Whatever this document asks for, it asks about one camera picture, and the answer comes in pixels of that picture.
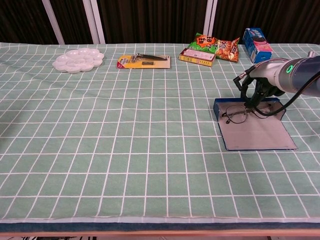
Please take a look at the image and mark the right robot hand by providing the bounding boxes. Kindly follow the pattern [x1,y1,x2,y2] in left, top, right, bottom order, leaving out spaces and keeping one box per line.
[237,58,286,111]

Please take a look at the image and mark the thin metal eyeglasses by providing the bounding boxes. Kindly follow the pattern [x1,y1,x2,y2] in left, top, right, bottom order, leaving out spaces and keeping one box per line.
[221,104,273,125]

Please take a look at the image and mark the blue glasses case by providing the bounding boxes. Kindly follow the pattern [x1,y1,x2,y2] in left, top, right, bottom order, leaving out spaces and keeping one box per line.
[212,97,298,151]

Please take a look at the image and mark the blue cookie box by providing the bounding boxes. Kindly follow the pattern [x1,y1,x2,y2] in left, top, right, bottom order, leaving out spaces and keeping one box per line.
[242,27,273,64]

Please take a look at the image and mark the orange snack bag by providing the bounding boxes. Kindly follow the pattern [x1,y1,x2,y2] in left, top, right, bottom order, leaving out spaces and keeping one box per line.
[213,37,241,63]

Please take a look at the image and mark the green snack bag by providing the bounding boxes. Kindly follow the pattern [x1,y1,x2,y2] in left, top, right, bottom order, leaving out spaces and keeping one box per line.
[187,32,217,55]

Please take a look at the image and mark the red and yellow small box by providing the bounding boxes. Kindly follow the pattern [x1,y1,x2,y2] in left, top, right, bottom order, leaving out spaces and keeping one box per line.
[178,47,217,68]

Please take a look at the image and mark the yellow razor blister pack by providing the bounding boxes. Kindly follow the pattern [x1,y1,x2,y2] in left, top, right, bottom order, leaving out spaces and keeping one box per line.
[116,52,172,70]

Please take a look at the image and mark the dark pleated curtain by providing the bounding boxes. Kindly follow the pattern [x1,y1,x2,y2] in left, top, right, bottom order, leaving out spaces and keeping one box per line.
[0,0,320,45]

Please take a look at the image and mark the green checked tablecloth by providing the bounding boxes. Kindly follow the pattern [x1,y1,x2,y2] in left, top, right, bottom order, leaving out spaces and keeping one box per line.
[0,41,320,225]

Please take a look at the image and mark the white flower-shaped palette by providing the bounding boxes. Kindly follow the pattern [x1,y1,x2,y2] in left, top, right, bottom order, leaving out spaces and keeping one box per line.
[51,47,105,74]

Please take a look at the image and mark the wide white frame post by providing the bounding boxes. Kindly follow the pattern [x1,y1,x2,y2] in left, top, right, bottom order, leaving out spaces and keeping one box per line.
[82,0,106,45]

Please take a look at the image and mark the thin white frame post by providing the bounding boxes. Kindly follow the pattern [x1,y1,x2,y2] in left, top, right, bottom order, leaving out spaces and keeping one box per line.
[41,0,66,45]

